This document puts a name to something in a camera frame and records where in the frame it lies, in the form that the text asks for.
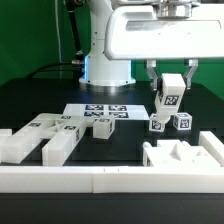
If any white fiducial marker sheet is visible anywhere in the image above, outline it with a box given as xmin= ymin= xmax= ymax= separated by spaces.
xmin=63 ymin=104 xmax=149 ymax=120

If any white right fence bar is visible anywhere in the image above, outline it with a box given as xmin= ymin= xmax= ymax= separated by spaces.
xmin=198 ymin=131 xmax=224 ymax=167

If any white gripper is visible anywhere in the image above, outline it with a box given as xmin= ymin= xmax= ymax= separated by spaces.
xmin=104 ymin=5 xmax=224 ymax=91

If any white left fence block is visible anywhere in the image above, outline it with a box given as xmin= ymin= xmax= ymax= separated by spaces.
xmin=0 ymin=129 xmax=12 ymax=146

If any white tagged cube right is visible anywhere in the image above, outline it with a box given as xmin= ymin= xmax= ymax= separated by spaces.
xmin=173 ymin=112 xmax=192 ymax=130

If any black cable bundle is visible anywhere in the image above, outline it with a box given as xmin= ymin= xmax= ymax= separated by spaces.
xmin=25 ymin=0 xmax=86 ymax=80

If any white chair seat part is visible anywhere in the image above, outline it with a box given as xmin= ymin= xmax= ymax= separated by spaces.
xmin=143 ymin=140 xmax=220 ymax=168

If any white thin cable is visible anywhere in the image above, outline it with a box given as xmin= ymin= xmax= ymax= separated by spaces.
xmin=54 ymin=0 xmax=64 ymax=63

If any white chair back part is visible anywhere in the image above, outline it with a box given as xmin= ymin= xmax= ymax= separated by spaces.
xmin=0 ymin=113 xmax=95 ymax=167

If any white tagged cube left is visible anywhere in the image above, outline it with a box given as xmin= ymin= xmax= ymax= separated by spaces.
xmin=149 ymin=113 xmax=165 ymax=132

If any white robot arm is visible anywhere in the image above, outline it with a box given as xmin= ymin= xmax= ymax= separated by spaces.
xmin=89 ymin=0 xmax=224 ymax=85

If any white front fence bar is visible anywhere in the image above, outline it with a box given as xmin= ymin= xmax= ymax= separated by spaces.
xmin=0 ymin=166 xmax=224 ymax=193

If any white fence bar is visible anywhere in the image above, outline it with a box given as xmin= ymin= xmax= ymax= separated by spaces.
xmin=198 ymin=131 xmax=224 ymax=167
xmin=0 ymin=166 xmax=224 ymax=193

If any white tagged cube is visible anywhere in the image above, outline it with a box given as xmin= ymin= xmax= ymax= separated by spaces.
xmin=149 ymin=113 xmax=165 ymax=132
xmin=173 ymin=112 xmax=192 ymax=130

